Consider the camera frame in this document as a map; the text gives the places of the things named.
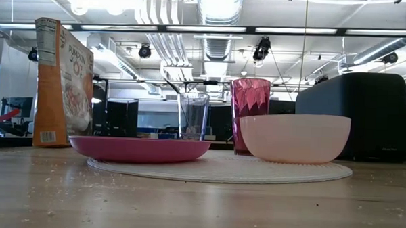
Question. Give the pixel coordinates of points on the clear drinking glass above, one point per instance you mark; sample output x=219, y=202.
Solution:
x=192, y=117

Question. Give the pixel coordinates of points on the red faceted plastic cup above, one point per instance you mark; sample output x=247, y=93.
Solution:
x=249, y=95

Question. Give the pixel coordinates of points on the white round woven placemat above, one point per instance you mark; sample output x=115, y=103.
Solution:
x=228, y=170

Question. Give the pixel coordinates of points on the pink plastic plate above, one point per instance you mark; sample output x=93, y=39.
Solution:
x=137, y=150

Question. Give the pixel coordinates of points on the pale pink bowl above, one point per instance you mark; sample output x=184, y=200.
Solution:
x=293, y=141

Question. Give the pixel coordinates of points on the pumpkin cereal box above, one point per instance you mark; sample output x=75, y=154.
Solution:
x=51, y=105

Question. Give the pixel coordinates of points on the black partition panels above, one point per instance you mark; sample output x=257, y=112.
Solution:
x=121, y=118

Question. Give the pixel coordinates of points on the black ceiling spotlight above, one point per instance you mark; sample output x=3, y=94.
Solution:
x=145, y=51
x=321, y=80
x=262, y=48
x=390, y=58
x=32, y=54

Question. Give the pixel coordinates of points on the black overhead rig beam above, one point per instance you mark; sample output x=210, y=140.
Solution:
x=250, y=29

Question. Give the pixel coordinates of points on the black toaster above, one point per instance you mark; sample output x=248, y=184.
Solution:
x=376, y=106

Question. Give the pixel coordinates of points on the dark computer monitor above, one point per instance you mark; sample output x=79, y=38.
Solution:
x=18, y=104

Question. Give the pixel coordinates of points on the red bar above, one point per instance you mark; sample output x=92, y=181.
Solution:
x=8, y=115

